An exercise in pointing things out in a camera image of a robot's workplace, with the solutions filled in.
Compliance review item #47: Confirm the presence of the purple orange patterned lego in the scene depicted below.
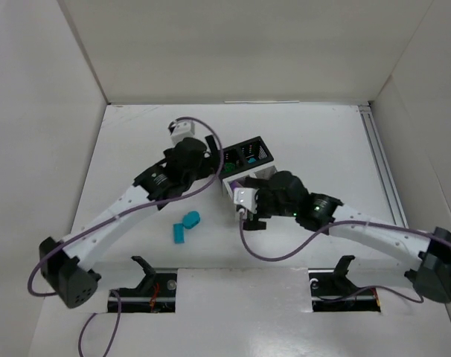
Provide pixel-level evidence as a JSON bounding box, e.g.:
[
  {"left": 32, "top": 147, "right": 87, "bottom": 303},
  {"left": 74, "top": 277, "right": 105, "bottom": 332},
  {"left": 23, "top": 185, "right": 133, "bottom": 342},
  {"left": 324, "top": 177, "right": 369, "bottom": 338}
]
[{"left": 229, "top": 181, "right": 243, "bottom": 191}]

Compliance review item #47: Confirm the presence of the teal rounded lego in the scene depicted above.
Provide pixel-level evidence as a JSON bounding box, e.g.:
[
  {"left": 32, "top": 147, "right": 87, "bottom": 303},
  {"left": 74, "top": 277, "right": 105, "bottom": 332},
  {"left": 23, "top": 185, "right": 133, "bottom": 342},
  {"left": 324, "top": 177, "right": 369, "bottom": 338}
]
[{"left": 182, "top": 211, "right": 201, "bottom": 230}]

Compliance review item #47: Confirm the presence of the teal lego plate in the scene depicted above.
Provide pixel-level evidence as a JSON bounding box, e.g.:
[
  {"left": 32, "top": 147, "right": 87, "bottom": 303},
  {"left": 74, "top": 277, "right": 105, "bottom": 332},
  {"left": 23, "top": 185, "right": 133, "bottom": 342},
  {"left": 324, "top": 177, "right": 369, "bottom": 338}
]
[{"left": 173, "top": 223, "right": 185, "bottom": 244}]

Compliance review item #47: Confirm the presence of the green square lego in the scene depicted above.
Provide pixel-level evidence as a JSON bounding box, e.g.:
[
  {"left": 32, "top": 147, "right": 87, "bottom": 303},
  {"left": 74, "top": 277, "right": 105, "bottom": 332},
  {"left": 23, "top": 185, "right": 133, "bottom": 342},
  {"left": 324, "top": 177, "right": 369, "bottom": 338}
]
[{"left": 224, "top": 163, "right": 236, "bottom": 173}]

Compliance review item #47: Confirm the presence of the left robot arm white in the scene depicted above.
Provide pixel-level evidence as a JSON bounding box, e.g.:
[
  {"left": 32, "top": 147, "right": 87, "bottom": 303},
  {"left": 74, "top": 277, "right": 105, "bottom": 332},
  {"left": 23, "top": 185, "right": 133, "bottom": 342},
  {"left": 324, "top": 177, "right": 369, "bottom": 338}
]
[{"left": 34, "top": 134, "right": 223, "bottom": 309}]

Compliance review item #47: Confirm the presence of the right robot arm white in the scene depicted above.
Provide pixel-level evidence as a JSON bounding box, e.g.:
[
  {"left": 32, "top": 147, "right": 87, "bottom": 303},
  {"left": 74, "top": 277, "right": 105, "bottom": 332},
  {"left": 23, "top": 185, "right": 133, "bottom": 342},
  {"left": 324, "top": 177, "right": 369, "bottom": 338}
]
[{"left": 233, "top": 171, "right": 451, "bottom": 303}]

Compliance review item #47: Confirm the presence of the white double bin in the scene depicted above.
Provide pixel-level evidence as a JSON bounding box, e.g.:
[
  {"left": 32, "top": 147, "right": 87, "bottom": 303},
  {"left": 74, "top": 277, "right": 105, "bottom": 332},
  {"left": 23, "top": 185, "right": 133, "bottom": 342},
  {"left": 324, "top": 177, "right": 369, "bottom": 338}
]
[{"left": 221, "top": 162, "right": 278, "bottom": 222}]

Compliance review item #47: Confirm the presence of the black double bin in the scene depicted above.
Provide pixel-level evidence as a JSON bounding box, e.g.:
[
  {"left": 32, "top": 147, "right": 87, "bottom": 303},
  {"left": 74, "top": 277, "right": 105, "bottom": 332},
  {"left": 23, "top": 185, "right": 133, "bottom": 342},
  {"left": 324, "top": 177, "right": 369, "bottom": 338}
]
[{"left": 219, "top": 136, "right": 274, "bottom": 179}]

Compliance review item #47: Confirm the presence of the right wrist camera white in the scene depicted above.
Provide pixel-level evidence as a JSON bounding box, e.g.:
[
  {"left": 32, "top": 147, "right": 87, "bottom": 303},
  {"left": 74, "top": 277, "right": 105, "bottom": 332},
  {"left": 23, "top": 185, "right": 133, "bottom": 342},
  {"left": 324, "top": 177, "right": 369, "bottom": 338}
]
[{"left": 233, "top": 187, "right": 258, "bottom": 214}]

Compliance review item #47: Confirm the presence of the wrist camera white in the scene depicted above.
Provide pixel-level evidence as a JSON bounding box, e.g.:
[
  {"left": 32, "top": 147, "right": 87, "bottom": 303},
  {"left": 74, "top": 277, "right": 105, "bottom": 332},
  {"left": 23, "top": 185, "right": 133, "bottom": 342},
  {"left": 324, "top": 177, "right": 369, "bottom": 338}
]
[
  {"left": 168, "top": 119, "right": 195, "bottom": 146},
  {"left": 233, "top": 187, "right": 258, "bottom": 214}
]

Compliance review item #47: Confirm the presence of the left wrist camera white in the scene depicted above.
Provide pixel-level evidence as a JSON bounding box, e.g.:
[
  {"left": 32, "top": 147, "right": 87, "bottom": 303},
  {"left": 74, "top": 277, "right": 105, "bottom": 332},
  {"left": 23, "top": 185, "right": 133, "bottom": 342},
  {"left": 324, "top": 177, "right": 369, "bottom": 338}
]
[{"left": 168, "top": 119, "right": 195, "bottom": 146}]

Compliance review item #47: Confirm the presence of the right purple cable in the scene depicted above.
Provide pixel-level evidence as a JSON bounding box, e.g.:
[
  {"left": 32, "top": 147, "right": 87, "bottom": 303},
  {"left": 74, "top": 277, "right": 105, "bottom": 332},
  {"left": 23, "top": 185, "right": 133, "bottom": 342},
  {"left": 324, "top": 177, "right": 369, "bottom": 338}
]
[{"left": 238, "top": 210, "right": 451, "bottom": 304}]

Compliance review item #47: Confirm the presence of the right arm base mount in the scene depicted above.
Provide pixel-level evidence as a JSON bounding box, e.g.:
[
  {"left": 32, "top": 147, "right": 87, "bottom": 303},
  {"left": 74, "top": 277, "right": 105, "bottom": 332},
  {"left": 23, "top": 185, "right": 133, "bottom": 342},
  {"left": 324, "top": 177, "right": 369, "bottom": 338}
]
[{"left": 308, "top": 255, "right": 381, "bottom": 312}]

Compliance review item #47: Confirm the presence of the aluminium rail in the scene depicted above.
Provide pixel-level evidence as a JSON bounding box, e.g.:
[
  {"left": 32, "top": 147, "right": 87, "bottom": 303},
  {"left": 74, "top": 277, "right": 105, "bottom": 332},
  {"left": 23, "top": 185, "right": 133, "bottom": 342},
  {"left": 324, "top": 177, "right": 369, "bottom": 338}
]
[{"left": 358, "top": 104, "right": 409, "bottom": 228}]

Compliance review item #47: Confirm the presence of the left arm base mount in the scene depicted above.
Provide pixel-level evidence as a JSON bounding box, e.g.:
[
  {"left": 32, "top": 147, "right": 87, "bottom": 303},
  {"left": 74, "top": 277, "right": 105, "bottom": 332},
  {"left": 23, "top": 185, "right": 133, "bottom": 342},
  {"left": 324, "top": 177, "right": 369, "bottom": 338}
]
[{"left": 107, "top": 256, "right": 178, "bottom": 314}]

